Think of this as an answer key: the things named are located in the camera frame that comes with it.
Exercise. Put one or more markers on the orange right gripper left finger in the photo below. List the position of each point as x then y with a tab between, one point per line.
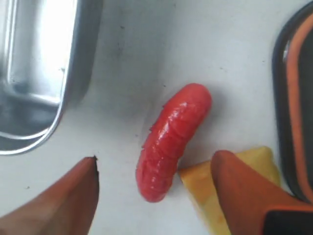
65	208

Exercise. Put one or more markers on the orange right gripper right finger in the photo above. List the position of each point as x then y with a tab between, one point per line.
252	205

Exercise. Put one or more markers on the yellow toy cheese wedge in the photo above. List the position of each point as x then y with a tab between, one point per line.
197	179

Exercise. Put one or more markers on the red toy sausage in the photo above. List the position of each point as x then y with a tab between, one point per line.
168	137

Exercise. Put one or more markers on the dark transparent box lid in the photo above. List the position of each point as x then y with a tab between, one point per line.
292	75

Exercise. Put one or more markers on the stainless steel lunch box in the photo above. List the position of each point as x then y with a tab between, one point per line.
47	52

